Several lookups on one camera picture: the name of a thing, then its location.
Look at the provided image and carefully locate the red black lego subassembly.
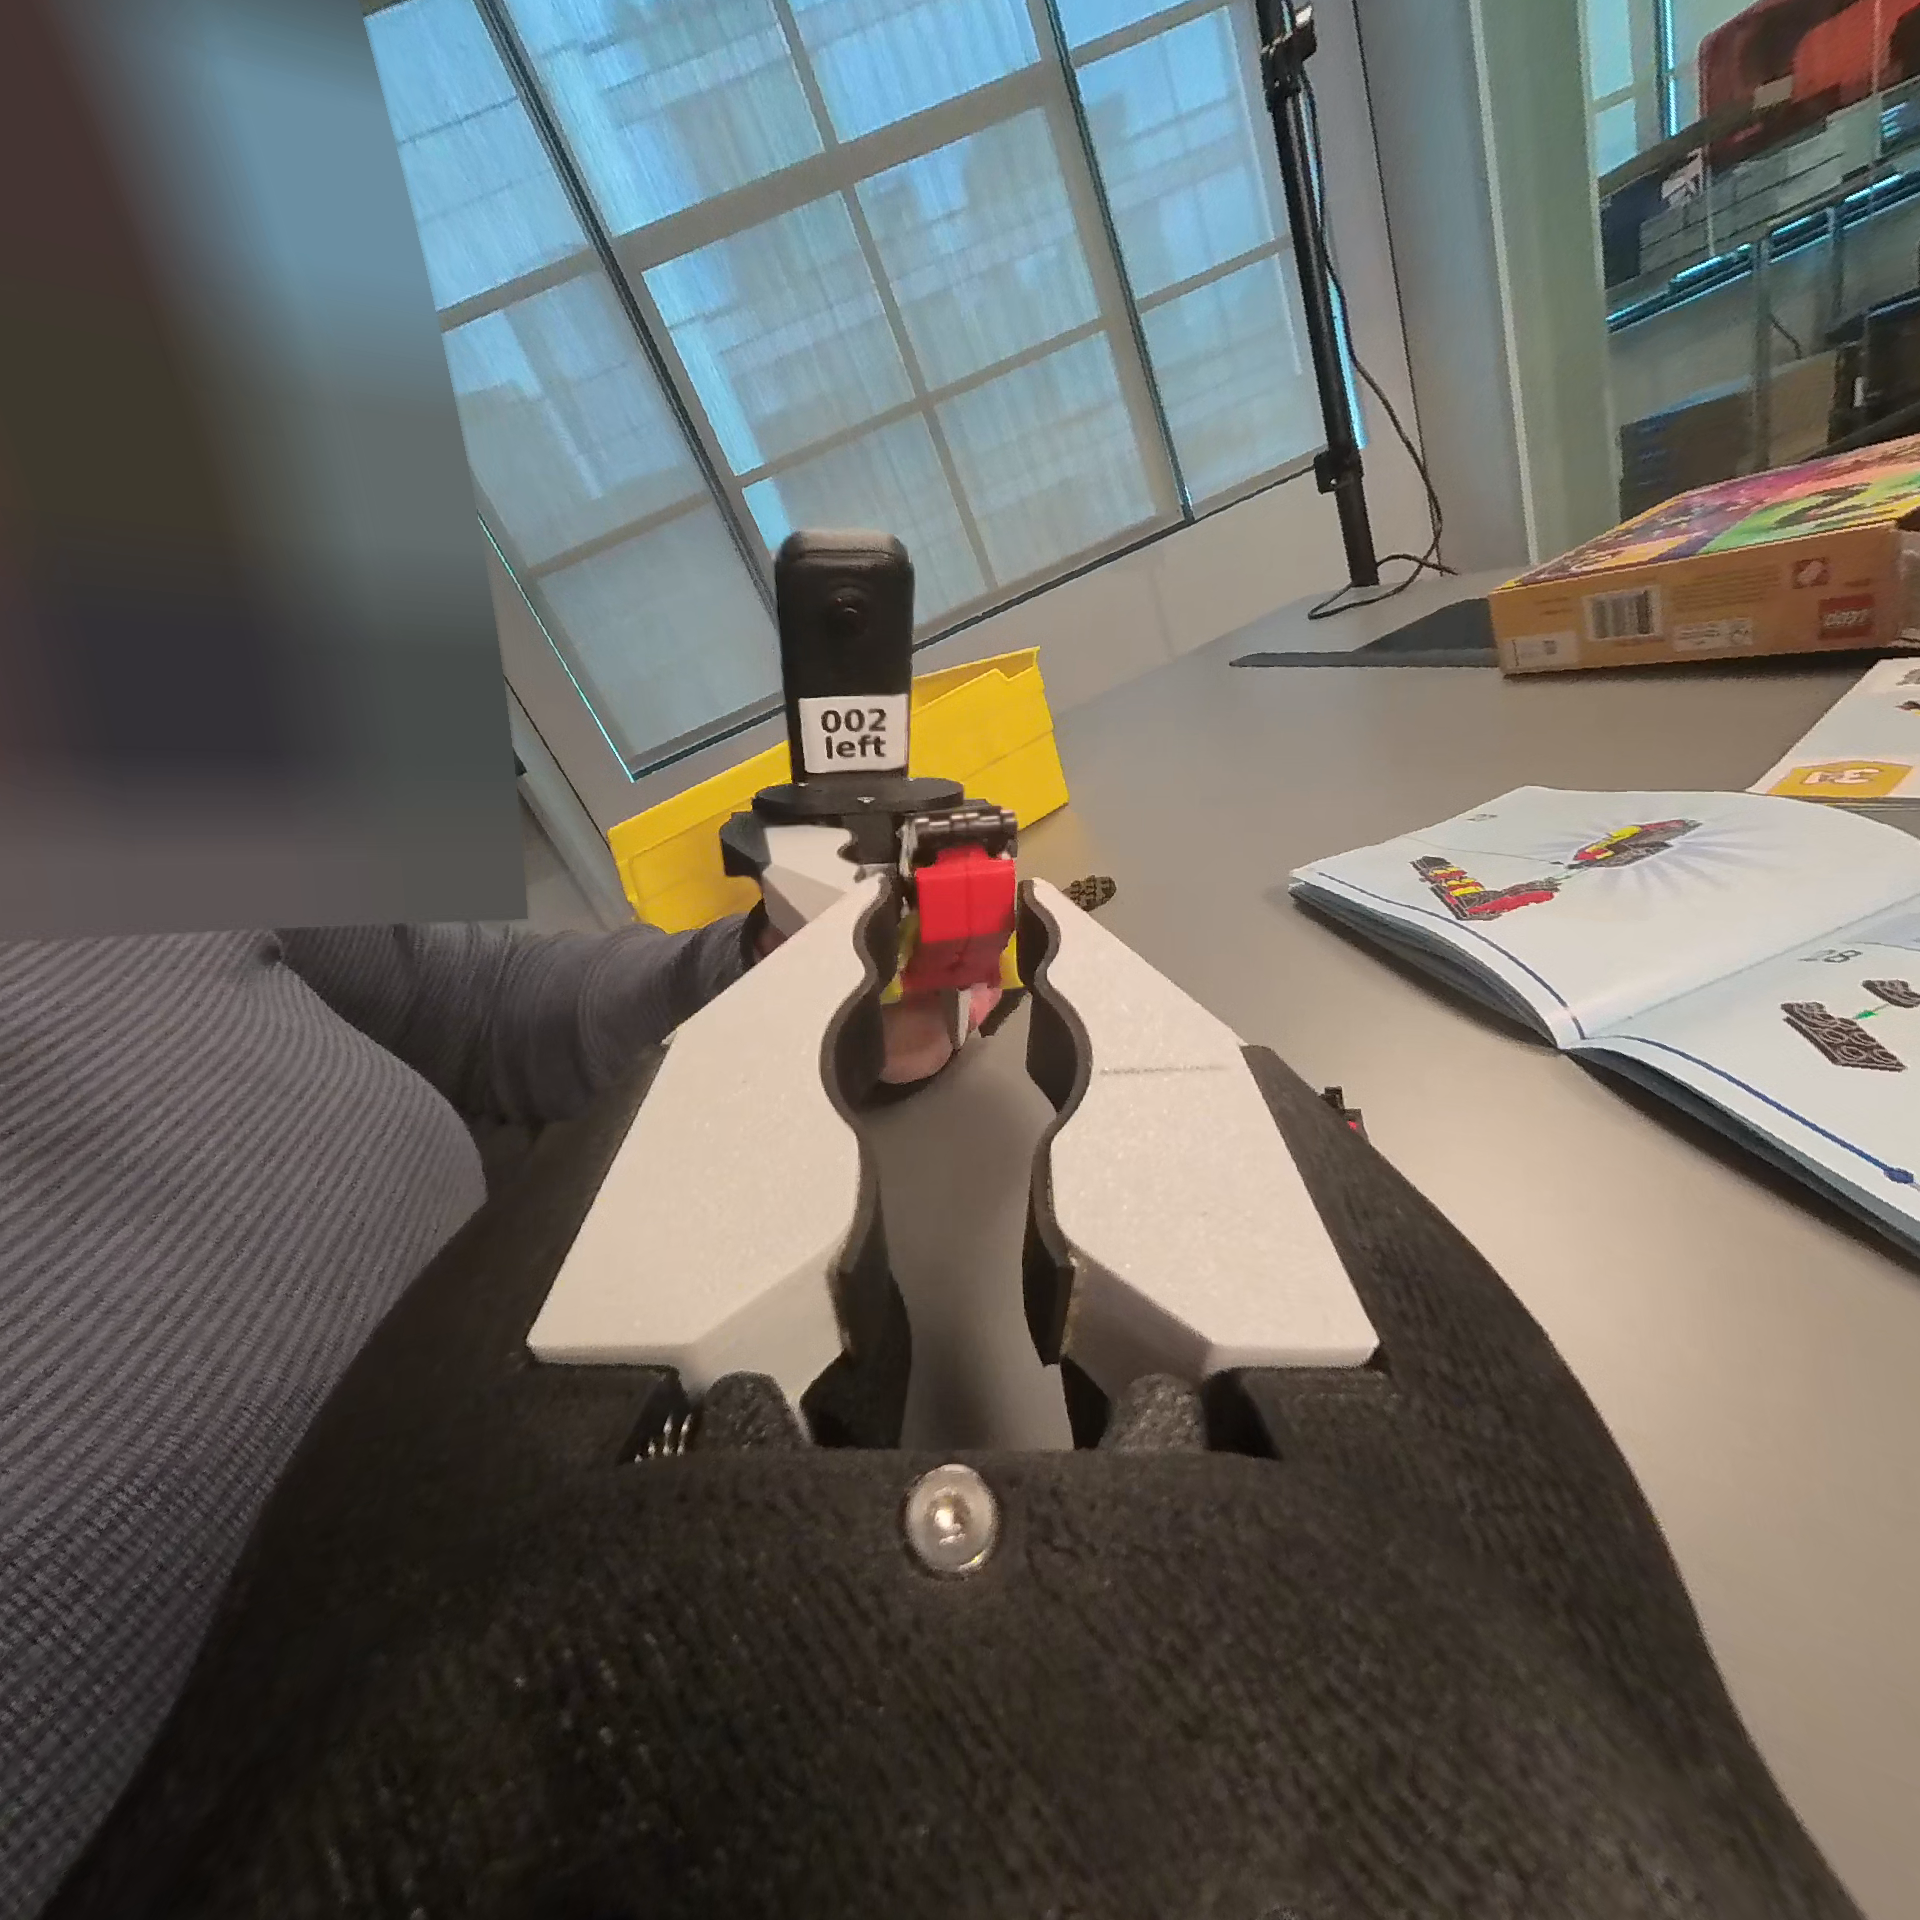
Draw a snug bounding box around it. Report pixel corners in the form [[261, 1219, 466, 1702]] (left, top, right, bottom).
[[897, 806, 1024, 1001]]

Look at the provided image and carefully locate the colourful lego box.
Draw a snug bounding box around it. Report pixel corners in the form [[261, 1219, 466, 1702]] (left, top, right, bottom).
[[1488, 435, 1920, 677]]

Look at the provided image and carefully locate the black cable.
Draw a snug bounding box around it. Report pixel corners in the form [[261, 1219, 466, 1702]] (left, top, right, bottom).
[[1305, 342, 1460, 621]]

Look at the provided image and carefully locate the large grid window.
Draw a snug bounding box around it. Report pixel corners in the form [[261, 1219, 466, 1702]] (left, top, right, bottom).
[[369, 0, 1367, 778]]

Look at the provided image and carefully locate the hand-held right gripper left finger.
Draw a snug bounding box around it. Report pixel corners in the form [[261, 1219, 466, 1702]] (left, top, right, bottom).
[[527, 873, 916, 1449]]

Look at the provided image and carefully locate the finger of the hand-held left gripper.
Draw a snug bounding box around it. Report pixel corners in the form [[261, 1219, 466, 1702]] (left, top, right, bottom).
[[767, 830, 906, 964]]

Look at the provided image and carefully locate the person's left hand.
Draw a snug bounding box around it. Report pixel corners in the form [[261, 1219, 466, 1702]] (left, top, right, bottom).
[[872, 976, 1011, 1089]]

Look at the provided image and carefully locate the shelf rack with boxes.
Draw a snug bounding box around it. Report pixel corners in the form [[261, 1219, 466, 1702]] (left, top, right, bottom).
[[1593, 0, 1920, 520]]

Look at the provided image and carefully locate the black floor mat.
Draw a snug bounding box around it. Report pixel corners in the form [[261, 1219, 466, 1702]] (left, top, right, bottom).
[[1229, 598, 1503, 672]]

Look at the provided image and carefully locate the person's left forearm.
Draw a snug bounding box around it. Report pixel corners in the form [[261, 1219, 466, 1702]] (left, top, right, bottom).
[[276, 918, 753, 1126]]

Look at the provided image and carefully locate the black stand pole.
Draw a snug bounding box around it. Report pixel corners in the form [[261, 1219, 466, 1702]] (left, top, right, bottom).
[[1255, 0, 1391, 590]]

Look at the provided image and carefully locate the white booklet with yellow square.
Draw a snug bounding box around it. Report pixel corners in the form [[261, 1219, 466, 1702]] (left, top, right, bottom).
[[1746, 657, 1920, 841]]

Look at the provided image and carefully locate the person's arm, grey sleeve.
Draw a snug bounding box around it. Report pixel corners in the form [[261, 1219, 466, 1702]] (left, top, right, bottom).
[[0, 930, 506, 1920]]

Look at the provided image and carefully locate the open lego instruction booklet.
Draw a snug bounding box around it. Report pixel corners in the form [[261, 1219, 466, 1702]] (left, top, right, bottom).
[[1289, 785, 1920, 1254]]

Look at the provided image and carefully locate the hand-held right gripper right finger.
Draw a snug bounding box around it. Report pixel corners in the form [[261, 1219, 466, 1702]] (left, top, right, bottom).
[[1017, 877, 1383, 1449]]

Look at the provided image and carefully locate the yellow plastic bin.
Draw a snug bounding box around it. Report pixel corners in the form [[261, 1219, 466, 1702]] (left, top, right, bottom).
[[608, 648, 1069, 934]]

